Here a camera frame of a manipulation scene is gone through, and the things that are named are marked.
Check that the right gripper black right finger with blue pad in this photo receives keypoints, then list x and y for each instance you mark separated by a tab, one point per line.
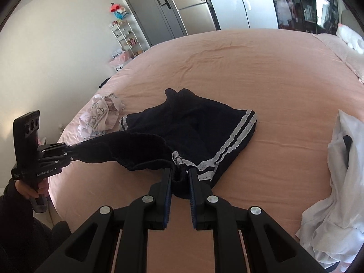
245	240

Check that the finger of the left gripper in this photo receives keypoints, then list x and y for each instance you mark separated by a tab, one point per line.
60	162
62	149

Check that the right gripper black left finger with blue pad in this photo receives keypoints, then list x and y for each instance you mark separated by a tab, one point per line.
115	240

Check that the navy skirt with white stripes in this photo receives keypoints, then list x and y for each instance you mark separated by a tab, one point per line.
185	131

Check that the person's left hand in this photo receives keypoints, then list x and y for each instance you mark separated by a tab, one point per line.
28	192

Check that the pink printed pajama garment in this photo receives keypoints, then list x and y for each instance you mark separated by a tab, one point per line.
102	116

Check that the white garment with navy trim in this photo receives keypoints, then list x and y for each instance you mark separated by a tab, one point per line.
332	229

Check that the pink bed sheet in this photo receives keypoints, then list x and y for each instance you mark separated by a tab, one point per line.
295	84

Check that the grey door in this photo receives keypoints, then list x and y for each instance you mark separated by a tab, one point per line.
158	20

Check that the silver refrigerator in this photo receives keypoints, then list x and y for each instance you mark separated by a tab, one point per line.
195	15

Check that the pink pillow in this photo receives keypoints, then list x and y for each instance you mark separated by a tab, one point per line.
350	57

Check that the white plush toy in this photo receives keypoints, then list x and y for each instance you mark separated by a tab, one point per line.
350	37

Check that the white wardrobe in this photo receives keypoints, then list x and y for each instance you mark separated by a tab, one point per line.
244	14

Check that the dark glass display cabinet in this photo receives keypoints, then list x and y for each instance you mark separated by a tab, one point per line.
310	16

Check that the white wire shelf rack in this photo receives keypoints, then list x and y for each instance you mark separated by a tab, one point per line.
129	45

